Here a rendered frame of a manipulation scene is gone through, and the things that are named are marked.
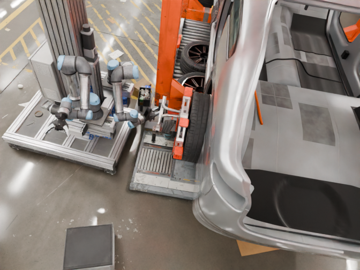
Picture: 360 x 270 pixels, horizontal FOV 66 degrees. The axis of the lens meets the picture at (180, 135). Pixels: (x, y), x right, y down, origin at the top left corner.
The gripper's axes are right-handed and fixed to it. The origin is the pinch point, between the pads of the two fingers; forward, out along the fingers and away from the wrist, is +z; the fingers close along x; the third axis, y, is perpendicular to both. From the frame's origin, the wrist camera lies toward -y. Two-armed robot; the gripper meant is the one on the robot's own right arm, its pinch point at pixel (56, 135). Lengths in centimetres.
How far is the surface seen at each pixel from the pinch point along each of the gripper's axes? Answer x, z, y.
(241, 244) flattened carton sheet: -181, 40, 99
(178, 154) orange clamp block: -94, -11, 23
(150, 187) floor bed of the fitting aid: -84, -18, 105
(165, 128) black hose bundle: -81, -29, 13
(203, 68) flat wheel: -141, -173, 55
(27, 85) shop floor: 86, -168, 137
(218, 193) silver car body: -103, 49, -32
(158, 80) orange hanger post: -75, -98, 22
